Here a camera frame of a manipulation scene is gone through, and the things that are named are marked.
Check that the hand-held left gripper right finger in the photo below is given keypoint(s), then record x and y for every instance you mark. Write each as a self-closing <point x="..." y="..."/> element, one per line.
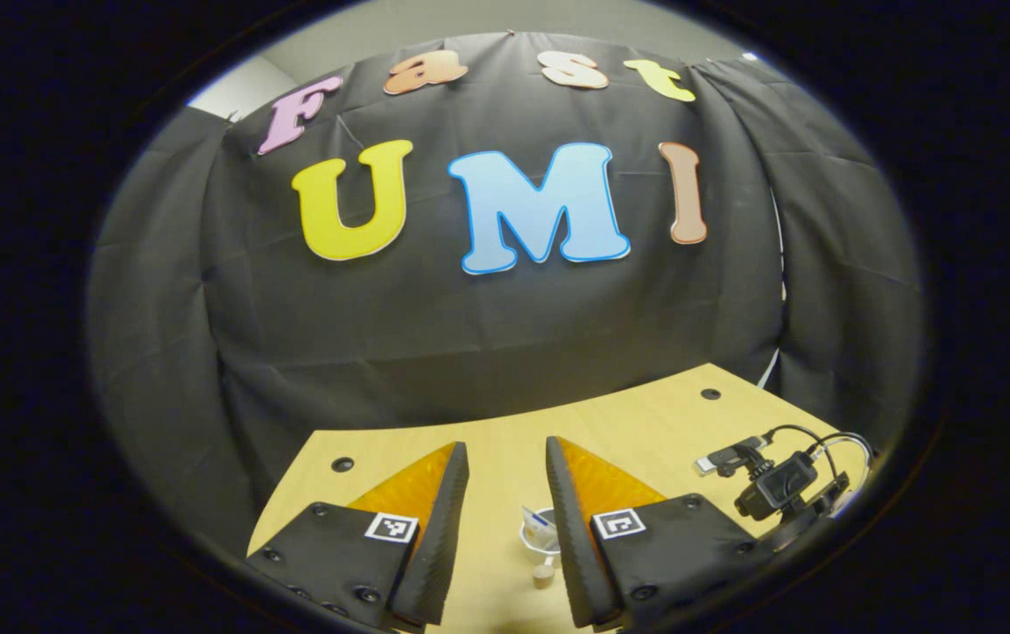
<point x="571" y="537"/>

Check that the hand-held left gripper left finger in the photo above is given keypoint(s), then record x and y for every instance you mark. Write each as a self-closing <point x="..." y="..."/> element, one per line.
<point x="438" y="537"/>

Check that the white cup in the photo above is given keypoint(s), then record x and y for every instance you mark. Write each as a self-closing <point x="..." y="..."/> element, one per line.
<point x="540" y="544"/>

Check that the white toothpaste tube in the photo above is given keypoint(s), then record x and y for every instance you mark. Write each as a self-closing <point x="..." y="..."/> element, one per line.
<point x="535" y="518"/>

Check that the wooden desktop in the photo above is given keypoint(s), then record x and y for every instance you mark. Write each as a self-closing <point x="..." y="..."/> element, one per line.
<point x="504" y="458"/>

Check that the black backdrop cloth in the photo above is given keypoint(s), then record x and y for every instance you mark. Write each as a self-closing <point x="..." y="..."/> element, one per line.
<point x="469" y="352"/>

